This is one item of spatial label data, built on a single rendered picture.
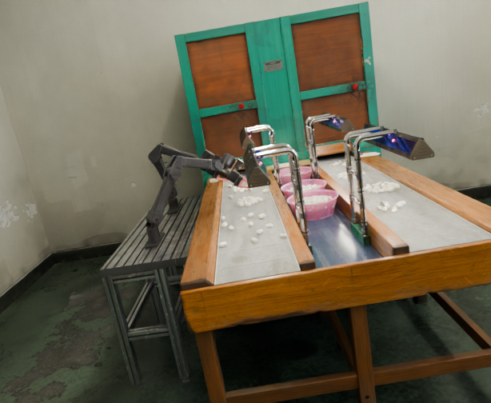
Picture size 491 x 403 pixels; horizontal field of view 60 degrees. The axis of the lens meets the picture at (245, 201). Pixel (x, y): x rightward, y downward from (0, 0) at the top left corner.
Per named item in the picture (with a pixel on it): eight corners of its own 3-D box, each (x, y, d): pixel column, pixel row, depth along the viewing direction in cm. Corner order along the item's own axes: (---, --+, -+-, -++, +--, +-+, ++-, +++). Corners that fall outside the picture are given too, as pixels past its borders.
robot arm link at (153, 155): (200, 155, 279) (155, 139, 278) (197, 157, 271) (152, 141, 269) (194, 173, 283) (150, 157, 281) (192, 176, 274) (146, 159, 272)
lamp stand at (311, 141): (317, 190, 268) (308, 119, 256) (312, 184, 287) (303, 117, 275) (347, 185, 267) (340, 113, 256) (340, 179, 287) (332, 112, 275)
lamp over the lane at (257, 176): (248, 189, 145) (245, 168, 143) (243, 159, 205) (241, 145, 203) (271, 185, 145) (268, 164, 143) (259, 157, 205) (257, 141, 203)
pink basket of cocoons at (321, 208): (293, 225, 212) (290, 208, 210) (286, 211, 238) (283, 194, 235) (345, 217, 212) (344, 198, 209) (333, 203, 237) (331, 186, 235)
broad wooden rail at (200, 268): (189, 331, 152) (178, 284, 147) (212, 201, 326) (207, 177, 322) (222, 325, 151) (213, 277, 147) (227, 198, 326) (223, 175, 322)
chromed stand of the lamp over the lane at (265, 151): (266, 262, 174) (249, 154, 163) (263, 245, 194) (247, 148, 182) (313, 254, 174) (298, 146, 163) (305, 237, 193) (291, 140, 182)
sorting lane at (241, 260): (215, 290, 148) (214, 285, 147) (224, 181, 323) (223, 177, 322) (301, 276, 147) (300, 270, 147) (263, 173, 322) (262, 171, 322)
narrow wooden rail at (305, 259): (303, 292, 149) (299, 263, 146) (265, 182, 324) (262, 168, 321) (319, 289, 149) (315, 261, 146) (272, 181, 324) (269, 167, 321)
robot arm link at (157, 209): (154, 225, 229) (177, 169, 232) (158, 227, 224) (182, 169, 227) (144, 221, 226) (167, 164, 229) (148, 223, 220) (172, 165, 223)
